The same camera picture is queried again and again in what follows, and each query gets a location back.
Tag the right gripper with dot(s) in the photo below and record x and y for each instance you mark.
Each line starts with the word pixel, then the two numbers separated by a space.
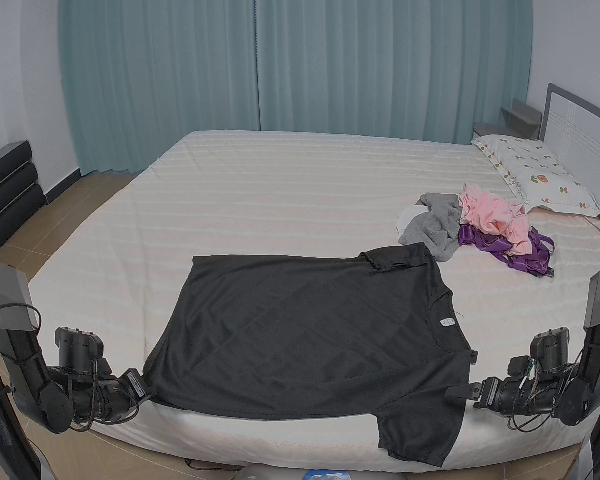
pixel 492 394

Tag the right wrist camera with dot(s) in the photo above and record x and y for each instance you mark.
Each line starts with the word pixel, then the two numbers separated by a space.
pixel 518 366

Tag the white printed pillow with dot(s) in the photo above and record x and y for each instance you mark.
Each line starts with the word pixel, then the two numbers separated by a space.
pixel 535 168

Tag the white garment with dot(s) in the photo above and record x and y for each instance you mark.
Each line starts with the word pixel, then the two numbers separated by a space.
pixel 407 220

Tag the pink garment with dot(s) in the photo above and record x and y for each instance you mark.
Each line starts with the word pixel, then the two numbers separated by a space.
pixel 490 215

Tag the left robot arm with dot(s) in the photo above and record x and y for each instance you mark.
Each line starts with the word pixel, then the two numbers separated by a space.
pixel 25 368

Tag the black chest of drawers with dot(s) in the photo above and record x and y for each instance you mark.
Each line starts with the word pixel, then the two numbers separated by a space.
pixel 5 193

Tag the blue-green curtain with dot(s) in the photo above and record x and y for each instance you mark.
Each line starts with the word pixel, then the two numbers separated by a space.
pixel 160 68
pixel 390 53

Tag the bed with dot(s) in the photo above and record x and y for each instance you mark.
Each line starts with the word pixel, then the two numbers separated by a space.
pixel 280 193

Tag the grey bedside table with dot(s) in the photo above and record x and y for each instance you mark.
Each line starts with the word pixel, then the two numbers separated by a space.
pixel 520 114

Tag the black T-shirt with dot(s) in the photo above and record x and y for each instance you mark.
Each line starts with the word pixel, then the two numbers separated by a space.
pixel 305 328

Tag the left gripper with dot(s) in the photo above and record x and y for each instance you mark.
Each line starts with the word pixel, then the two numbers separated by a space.
pixel 122 395

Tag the grey garment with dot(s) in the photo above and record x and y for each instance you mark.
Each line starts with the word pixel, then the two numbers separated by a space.
pixel 435 228

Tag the purple garment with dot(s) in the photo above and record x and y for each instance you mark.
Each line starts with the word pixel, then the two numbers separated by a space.
pixel 480 240

